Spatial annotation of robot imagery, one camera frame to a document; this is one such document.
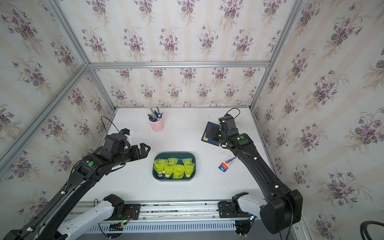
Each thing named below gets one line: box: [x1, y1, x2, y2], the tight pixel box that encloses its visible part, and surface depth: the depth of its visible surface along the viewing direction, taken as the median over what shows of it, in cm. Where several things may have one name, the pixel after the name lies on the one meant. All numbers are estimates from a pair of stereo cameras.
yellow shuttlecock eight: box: [182, 158, 193, 166], surface depth 88 cm
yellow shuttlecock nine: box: [163, 163, 175, 179], surface depth 83 cm
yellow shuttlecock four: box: [173, 164, 185, 179], surface depth 83 cm
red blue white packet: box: [218, 154, 238, 173], surface depth 90 cm
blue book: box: [201, 121, 221, 147], surface depth 71 cm
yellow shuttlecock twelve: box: [184, 163, 195, 179], surface depth 82 cm
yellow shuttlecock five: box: [153, 158, 166, 175], surface depth 84 cm
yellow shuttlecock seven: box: [167, 157, 179, 166], surface depth 88 cm
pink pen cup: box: [147, 114, 165, 132], surface depth 102 cm
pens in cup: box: [147, 105, 164, 122], surface depth 103 cm
